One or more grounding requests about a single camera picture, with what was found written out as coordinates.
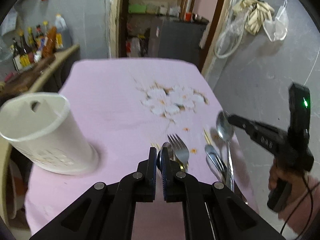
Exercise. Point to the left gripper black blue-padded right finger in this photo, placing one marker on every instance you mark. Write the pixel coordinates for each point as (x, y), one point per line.
(211, 211)

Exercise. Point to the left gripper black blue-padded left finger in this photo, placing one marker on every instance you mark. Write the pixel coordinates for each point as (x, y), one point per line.
(106, 211)

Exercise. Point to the large steel spoon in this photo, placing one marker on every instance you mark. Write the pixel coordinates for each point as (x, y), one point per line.
(170, 154)

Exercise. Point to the person's right hand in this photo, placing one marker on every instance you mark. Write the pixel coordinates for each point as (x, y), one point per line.
(298, 183)

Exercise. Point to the steel fork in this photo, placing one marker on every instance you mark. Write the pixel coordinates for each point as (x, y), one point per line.
(180, 150)

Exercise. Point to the wooden chopstick pair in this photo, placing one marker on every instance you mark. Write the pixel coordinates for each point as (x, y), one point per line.
(157, 147)

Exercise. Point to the white plastic utensil basket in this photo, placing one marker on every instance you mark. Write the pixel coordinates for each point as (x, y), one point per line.
(42, 127)

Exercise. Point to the pink floral tablecloth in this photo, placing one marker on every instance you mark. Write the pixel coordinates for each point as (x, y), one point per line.
(121, 106)

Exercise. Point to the white plastic bag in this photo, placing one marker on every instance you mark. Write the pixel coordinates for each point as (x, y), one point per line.
(276, 30)

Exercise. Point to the cream rubber gloves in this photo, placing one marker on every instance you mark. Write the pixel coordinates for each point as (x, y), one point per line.
(257, 12)

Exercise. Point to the wooden cutting board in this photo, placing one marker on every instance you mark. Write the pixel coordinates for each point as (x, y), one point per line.
(26, 79)

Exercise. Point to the dark grey cabinet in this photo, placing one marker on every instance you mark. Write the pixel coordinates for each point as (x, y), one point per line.
(171, 39)

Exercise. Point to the red cup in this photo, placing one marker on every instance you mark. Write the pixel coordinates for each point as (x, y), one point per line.
(188, 16)

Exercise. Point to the sauce bottles group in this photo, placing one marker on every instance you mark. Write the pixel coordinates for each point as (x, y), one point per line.
(27, 52)

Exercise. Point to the large oil jug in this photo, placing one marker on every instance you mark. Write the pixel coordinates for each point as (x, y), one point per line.
(63, 37)

